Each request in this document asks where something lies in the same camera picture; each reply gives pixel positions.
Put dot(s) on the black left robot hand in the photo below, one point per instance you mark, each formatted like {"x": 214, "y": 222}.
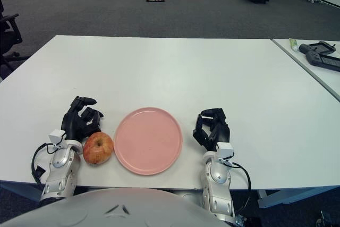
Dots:
{"x": 71, "y": 124}

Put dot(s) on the red yellow apple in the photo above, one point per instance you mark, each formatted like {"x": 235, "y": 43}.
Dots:
{"x": 97, "y": 151}

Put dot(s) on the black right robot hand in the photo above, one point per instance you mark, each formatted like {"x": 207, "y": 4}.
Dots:
{"x": 220, "y": 131}

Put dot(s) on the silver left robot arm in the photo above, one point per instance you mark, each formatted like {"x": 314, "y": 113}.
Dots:
{"x": 59, "y": 159}

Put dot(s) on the black handheld controller with case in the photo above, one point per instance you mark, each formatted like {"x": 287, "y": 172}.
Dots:
{"x": 318, "y": 47}

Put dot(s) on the black handheld game console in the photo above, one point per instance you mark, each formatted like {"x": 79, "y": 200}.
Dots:
{"x": 324, "y": 62}

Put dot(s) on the green white tube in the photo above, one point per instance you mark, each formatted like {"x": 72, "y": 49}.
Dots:
{"x": 293, "y": 44}

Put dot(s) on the black office chair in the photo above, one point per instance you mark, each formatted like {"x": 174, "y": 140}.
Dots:
{"x": 6, "y": 38}

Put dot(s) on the pink round plate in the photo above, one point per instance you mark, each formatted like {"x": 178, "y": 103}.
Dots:
{"x": 148, "y": 142}

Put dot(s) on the grey robot torso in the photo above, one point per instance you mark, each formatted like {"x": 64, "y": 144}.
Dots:
{"x": 106, "y": 208}

